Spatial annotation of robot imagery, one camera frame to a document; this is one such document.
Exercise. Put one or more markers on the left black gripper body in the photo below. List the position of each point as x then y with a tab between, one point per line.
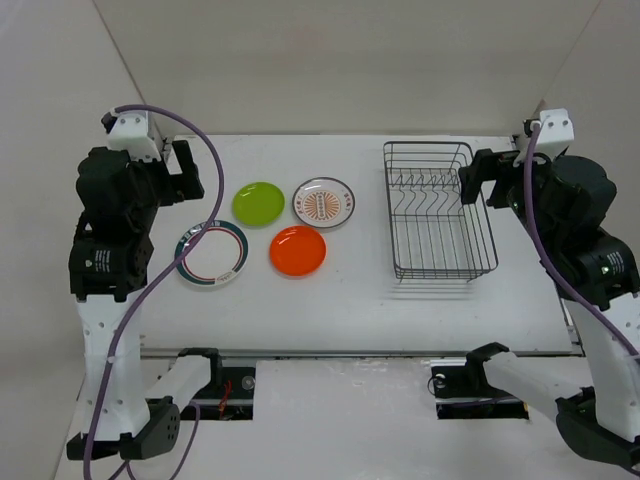
153	179

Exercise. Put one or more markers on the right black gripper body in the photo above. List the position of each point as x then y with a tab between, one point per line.
543	166

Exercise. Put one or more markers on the green plate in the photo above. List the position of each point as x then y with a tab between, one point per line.
258	204

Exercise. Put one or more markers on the white plate teal red rim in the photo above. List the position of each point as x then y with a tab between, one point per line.
218	258

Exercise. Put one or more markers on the white plate orange sunburst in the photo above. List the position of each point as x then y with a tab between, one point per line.
324	203

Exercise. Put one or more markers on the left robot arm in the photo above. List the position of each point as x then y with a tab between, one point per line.
108	267

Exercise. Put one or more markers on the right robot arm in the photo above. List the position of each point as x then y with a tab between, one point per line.
597	278

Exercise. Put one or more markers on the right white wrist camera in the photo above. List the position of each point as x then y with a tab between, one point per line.
556	133

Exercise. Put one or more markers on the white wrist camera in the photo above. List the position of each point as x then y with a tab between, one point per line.
556	133
135	133

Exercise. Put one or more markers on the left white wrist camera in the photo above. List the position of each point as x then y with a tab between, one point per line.
135	133

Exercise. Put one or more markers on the grey wire dish rack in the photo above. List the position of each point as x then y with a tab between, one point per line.
434	235

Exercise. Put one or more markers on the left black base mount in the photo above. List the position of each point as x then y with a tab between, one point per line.
229	394

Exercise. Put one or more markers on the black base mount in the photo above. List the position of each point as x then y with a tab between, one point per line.
458	398
229	394

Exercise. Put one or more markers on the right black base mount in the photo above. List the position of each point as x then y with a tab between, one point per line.
458	398

